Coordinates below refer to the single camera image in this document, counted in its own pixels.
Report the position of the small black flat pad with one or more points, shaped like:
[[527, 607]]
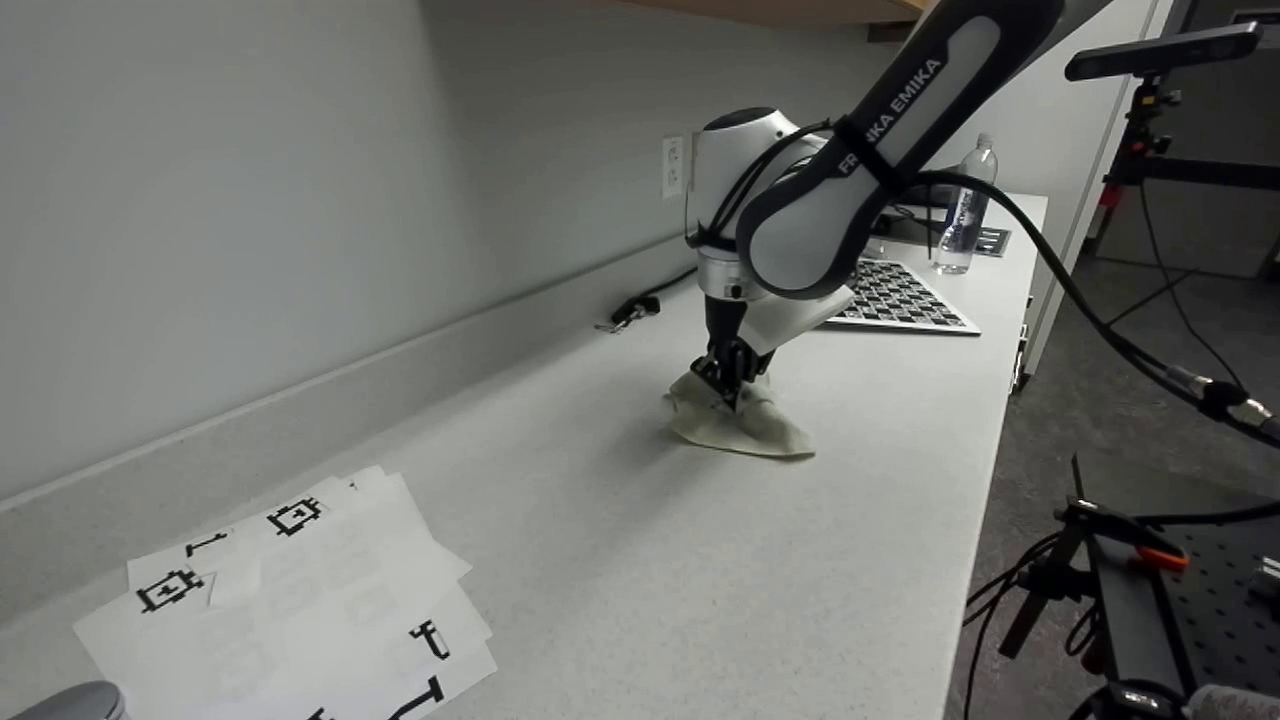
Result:
[[991, 241]]

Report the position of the checkerboard calibration board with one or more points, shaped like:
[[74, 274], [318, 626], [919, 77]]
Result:
[[906, 302]]

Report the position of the wooden wall cabinet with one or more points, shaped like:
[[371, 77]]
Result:
[[786, 5]]

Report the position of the clear plastic water bottle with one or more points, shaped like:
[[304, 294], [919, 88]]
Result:
[[962, 228]]

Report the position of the white printed marker paper sheet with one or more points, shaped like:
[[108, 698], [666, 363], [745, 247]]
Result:
[[264, 661], [334, 533]]

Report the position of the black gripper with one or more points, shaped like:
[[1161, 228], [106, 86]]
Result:
[[729, 330]]

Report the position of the black perforated breadboard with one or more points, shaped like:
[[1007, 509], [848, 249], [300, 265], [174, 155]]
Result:
[[1225, 602]]

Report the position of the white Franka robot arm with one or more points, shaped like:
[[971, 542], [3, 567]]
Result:
[[867, 172]]

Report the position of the white cloth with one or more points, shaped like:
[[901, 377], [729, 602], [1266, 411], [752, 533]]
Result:
[[761, 430]]

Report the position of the white wall outlet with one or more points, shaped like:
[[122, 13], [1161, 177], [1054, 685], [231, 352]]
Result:
[[674, 171]]

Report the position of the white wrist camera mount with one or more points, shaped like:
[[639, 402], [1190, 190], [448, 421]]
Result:
[[801, 323]]

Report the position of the black rod tool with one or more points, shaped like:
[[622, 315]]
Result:
[[639, 311]]

